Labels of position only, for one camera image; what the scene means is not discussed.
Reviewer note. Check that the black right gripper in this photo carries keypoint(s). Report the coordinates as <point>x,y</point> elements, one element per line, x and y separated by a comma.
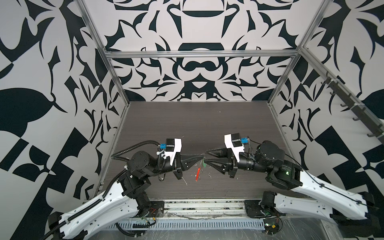
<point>232,162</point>

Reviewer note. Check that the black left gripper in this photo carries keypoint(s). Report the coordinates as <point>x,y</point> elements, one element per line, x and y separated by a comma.
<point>179,163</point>

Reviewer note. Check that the large metal keyring red handle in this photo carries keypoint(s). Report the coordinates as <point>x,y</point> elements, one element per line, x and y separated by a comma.
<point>199,169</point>

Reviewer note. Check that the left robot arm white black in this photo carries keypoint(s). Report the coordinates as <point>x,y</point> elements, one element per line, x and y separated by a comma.
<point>125,197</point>

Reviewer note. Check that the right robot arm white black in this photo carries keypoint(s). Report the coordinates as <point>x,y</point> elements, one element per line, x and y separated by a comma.
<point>350,211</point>

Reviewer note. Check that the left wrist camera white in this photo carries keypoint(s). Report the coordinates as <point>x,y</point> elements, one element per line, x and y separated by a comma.
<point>169,149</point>

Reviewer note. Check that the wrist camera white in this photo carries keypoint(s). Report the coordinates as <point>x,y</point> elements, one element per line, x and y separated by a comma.
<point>169,149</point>
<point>236,143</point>

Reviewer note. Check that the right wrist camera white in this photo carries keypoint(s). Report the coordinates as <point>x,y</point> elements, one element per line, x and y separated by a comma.
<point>236,143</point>

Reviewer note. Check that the aluminium front rail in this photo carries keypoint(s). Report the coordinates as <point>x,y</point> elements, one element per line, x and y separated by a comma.
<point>194,208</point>

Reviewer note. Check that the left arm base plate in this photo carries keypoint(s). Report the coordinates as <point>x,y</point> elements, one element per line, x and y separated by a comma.
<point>156,209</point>

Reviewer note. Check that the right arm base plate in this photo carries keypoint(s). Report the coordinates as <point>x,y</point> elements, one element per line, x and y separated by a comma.
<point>256,211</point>

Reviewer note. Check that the white slotted cable duct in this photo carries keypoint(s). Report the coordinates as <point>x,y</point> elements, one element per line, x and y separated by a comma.
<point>205,224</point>

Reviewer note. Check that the black wall hook rail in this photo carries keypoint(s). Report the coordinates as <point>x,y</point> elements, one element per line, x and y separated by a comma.
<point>351,102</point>

